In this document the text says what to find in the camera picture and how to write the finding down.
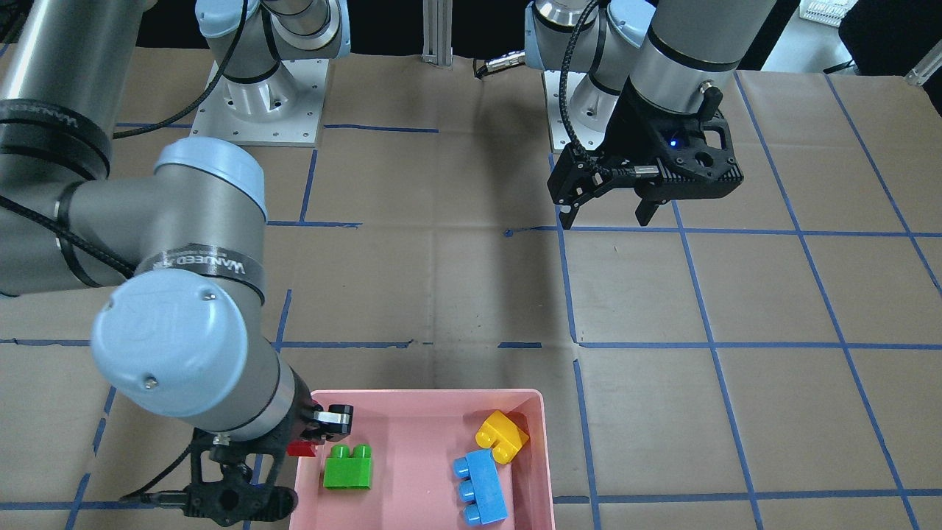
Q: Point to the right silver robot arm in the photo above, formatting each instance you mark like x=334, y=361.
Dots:
x=180, y=335

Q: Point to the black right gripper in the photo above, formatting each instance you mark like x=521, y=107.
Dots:
x=302, y=421

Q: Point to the red toy block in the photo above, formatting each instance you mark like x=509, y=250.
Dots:
x=302, y=449

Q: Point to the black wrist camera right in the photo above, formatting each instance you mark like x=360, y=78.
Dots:
x=235, y=498

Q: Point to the green toy block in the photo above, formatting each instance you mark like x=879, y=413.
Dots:
x=348, y=468

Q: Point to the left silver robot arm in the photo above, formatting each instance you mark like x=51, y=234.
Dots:
x=666, y=49

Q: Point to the yellow toy block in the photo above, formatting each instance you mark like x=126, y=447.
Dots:
x=502, y=436

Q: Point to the blue toy block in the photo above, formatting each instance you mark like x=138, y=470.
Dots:
x=479, y=488

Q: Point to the aluminium frame post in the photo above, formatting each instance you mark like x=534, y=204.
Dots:
x=437, y=33

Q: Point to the pink plastic box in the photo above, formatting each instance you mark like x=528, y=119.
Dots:
x=415, y=435

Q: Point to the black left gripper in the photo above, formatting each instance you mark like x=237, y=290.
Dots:
x=637, y=124

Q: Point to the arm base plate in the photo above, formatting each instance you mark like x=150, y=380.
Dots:
x=589, y=109
x=284, y=110

